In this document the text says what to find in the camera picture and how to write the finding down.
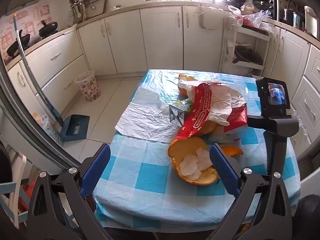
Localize clear plastic bags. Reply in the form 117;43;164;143
290;112;310;140

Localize beige kitchen countertop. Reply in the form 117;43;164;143
5;1;320;70

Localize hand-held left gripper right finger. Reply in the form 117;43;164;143
207;143;293;240

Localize checkered plastic covered table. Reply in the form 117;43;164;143
92;69;302;227

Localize blue dustpan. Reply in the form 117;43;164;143
59;114;90;142

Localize clear bag of bread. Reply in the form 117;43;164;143
240;0;261;15

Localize broom with metal handle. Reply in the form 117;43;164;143
14;14;63;127

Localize crumpled white tissue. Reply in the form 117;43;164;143
179;147;213;180

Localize printed plastic bag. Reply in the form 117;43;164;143
32;112;63;146

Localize white thermos pot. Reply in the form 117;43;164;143
303;5;318;35

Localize white hanging bag holder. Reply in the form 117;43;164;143
199;6;223;31

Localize black wok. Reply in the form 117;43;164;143
38;21;59;37

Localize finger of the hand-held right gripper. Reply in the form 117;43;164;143
246;116;267;132

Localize red yellow packet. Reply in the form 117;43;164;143
224;104;248;133

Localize red basin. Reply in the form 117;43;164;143
242;21;269;34

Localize small drink carton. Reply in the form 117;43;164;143
169;99;193;128

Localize black lidded frying pan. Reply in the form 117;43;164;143
232;45;263;65

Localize white shelf rack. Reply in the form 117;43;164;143
219;17;272;77

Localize white door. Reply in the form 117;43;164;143
297;130;320;200

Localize bowl-shaped pomelo peel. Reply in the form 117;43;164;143
167;136;220;186

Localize cutting board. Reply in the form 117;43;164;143
85;0;108;20

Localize white chair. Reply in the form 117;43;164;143
0;152;32;230

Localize black toaster oven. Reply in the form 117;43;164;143
250;0;277;21

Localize small pomelo peel piece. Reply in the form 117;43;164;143
221;145;244;157

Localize clear plastic bag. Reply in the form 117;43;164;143
242;9;272;28

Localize white kitchen base cabinets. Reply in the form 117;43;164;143
7;5;320;160

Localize pink wall stickers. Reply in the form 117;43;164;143
0;2;52;64

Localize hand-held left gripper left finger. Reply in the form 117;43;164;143
26;143;112;240

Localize utensil rack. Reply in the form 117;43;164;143
65;0;87;27

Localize floral waste basket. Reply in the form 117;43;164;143
74;70;101;102

